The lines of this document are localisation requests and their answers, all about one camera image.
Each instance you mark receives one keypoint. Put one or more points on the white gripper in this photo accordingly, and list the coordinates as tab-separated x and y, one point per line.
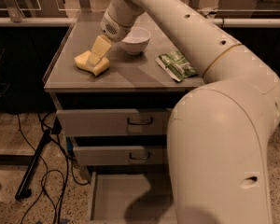
116	29

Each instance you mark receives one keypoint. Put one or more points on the yellow sponge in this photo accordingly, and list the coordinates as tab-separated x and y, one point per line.
95	66

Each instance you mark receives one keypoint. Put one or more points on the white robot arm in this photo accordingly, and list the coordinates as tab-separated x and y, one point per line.
217	134

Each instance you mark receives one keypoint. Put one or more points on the grey drawer cabinet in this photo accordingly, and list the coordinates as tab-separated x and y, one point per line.
130	82

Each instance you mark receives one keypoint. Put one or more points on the top grey drawer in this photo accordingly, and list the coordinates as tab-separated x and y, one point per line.
114	122

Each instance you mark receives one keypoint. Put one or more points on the grey drawer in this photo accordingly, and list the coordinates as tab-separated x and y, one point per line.
131	199
129	155
114	122

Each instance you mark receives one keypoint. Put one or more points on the middle grey drawer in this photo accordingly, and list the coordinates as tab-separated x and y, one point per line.
129	155

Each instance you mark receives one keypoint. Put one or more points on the bottom grey drawer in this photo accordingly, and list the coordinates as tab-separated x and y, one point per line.
131	199

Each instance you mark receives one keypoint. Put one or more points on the white ceramic bowl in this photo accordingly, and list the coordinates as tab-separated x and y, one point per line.
136	41

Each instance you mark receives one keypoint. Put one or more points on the green snack bag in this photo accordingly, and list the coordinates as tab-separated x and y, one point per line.
176	65

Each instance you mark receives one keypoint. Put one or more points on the black bar on floor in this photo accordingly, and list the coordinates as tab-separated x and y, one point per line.
23	187

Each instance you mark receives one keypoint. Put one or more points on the white rail left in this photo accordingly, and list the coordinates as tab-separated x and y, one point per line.
37	22

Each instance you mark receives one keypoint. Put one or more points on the white rail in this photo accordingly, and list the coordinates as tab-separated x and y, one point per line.
246	23
37	22

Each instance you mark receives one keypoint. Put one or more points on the white rail right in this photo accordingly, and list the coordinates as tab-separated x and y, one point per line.
246	23

